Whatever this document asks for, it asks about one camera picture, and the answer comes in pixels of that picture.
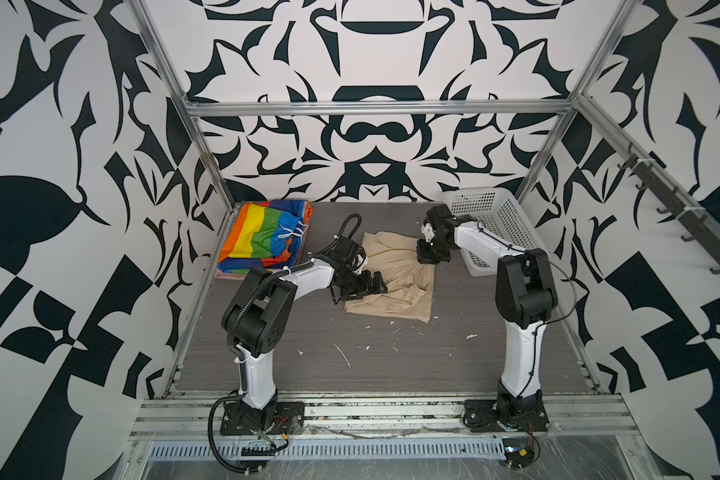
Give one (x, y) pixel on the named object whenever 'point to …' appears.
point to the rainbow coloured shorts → (266, 234)
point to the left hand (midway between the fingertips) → (378, 288)
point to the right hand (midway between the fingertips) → (423, 255)
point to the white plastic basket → (499, 212)
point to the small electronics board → (517, 452)
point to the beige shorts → (410, 283)
